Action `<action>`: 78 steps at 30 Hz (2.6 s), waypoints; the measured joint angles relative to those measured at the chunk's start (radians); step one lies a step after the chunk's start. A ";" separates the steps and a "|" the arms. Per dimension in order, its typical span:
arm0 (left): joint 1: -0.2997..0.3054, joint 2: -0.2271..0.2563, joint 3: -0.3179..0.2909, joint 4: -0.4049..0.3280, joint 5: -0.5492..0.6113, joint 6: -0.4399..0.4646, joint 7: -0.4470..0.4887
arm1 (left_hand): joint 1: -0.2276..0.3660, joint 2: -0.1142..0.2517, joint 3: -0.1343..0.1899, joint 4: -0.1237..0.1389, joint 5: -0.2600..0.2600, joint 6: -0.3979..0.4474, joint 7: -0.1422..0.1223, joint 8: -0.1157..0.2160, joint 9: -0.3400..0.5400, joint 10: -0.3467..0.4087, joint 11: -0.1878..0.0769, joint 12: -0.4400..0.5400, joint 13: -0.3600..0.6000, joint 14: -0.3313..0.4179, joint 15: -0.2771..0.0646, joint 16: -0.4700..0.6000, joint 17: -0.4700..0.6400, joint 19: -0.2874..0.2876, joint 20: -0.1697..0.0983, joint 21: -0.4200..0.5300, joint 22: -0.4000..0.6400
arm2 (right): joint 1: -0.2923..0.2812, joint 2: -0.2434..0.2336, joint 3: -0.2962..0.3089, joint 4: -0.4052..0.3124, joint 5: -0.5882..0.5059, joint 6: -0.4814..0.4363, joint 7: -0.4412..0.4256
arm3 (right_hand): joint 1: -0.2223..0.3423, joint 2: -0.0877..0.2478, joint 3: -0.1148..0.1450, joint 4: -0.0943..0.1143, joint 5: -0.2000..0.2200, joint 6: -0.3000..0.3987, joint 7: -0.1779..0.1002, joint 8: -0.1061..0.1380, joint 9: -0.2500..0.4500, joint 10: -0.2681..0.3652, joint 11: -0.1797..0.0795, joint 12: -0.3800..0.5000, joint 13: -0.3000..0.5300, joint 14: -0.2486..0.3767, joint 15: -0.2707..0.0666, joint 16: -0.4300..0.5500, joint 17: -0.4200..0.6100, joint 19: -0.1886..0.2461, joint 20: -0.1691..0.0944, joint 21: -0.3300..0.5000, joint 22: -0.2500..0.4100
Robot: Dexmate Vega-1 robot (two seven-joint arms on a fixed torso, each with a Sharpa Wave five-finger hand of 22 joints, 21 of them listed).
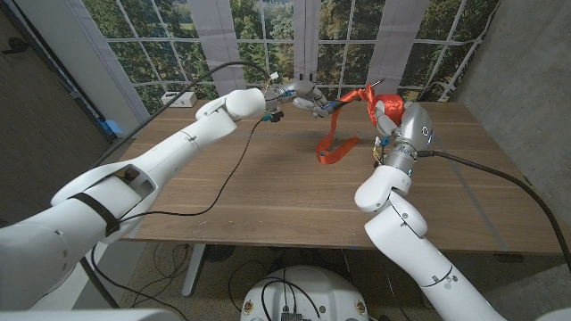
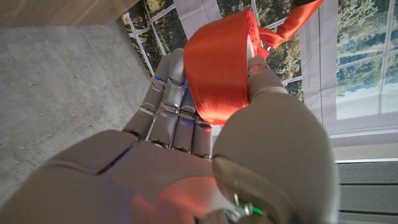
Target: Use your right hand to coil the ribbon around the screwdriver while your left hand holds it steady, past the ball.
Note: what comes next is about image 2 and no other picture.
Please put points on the orange satin ribbon roll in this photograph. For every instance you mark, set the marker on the orange satin ribbon roll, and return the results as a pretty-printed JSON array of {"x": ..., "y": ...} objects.
[{"x": 217, "y": 68}]

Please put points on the printed window forest backdrop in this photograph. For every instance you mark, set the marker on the printed window forest backdrop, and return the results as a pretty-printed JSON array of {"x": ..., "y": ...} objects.
[{"x": 342, "y": 62}]

